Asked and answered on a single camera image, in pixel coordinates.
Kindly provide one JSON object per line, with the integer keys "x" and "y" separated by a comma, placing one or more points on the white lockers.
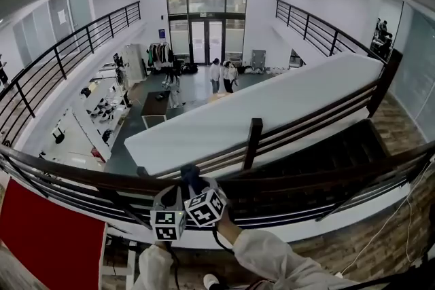
{"x": 134, "y": 61}

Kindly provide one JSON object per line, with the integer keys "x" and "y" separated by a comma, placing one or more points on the black metal balcony railing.
{"x": 60, "y": 62}
{"x": 307, "y": 27}

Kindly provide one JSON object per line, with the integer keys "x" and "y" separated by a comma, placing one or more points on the red covered table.
{"x": 51, "y": 237}

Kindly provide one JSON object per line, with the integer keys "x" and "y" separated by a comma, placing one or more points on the dark wooden railing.
{"x": 112, "y": 180}

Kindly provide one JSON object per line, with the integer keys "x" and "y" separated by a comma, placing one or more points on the dark brown counter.
{"x": 154, "y": 103}

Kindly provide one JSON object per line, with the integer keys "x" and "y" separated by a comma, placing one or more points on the cardboard box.
{"x": 234, "y": 63}

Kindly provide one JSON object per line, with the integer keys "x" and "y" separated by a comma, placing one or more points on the person's white shoe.
{"x": 210, "y": 281}

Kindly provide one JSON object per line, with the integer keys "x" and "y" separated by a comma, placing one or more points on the blue wall poster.
{"x": 162, "y": 34}

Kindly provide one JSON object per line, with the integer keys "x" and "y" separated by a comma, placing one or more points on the person's right forearm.
{"x": 231, "y": 229}

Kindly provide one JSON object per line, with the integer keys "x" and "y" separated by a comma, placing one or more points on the black round stool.
{"x": 58, "y": 137}

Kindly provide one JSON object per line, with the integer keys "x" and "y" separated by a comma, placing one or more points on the grey metal cabinet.
{"x": 258, "y": 59}

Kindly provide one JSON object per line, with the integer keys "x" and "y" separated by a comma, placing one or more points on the person's left forearm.
{"x": 153, "y": 268}

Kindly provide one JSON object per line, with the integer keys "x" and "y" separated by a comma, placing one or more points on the dark blue cloth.
{"x": 193, "y": 178}

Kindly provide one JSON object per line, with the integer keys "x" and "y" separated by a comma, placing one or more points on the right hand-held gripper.
{"x": 205, "y": 208}

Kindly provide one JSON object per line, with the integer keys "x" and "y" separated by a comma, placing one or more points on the round wooden table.
{"x": 221, "y": 96}

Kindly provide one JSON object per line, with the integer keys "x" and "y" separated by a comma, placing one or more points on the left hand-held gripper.
{"x": 168, "y": 225}

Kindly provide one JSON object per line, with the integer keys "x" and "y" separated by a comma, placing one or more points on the dark wooden staircase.
{"x": 340, "y": 146}

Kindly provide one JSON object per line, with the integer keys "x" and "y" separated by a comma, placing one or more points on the glass entrance doors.
{"x": 198, "y": 40}

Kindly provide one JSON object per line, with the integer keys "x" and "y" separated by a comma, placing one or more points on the white paper notice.
{"x": 61, "y": 16}

